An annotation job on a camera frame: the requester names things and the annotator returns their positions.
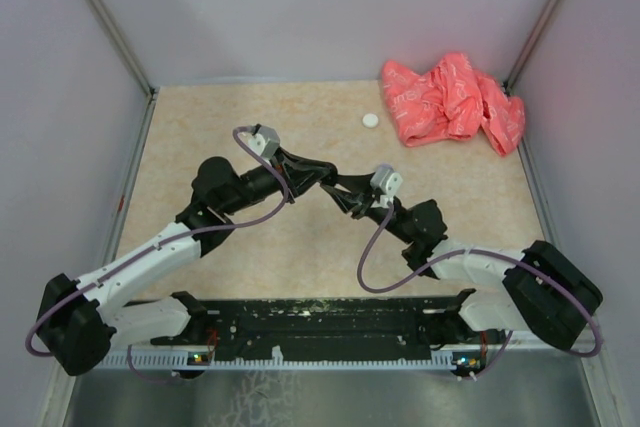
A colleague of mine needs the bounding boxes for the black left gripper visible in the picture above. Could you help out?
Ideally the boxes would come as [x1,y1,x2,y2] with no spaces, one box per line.
[222,147,330,216]

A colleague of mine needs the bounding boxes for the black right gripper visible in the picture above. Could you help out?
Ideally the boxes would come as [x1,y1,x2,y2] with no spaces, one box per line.
[322,172,416,245]

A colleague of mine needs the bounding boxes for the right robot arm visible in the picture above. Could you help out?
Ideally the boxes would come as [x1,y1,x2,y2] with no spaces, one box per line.
[321,170,603,356]

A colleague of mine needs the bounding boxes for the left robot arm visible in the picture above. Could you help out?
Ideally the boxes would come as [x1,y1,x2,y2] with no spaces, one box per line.
[25,148,338,377]

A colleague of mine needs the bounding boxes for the white round charging case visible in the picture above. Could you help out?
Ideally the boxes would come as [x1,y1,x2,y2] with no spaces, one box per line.
[362,113,379,129]

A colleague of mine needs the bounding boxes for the pink plastic bag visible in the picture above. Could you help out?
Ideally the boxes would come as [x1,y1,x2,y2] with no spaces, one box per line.
[381,52,525,157]

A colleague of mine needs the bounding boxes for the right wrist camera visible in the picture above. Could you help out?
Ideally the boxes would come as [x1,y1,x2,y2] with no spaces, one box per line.
[371,168,403,197]

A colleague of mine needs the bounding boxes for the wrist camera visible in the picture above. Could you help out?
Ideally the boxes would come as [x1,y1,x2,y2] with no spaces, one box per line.
[371,168,403,197]
[248,124,280,161]

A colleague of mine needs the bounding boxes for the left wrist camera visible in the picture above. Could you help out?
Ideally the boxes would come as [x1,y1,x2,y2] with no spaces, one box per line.
[248,124,280,161]

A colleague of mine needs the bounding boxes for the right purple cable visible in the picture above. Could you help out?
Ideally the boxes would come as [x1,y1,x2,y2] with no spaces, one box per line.
[357,206,604,359]

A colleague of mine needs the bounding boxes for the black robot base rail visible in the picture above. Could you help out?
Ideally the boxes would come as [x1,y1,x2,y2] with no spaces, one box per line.
[151,290,506,363]

